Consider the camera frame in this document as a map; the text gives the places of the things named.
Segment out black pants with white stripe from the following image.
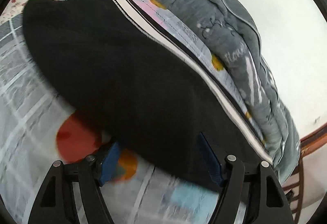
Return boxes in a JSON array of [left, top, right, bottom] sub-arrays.
[[23, 0, 270, 190]]

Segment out brown wooden footboard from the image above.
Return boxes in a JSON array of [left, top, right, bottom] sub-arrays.
[[283, 124, 326, 223]]

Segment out grey quilted blanket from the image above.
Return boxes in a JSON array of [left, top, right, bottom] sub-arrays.
[[157, 0, 300, 183]]

